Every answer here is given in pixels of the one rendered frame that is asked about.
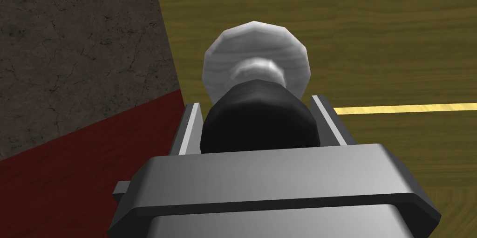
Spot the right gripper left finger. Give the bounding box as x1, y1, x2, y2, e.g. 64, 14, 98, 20
169, 102, 204, 156

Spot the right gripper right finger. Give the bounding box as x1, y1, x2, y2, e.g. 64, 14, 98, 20
309, 95, 358, 147

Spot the black and grey door knob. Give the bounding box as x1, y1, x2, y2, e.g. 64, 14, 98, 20
199, 20, 321, 154

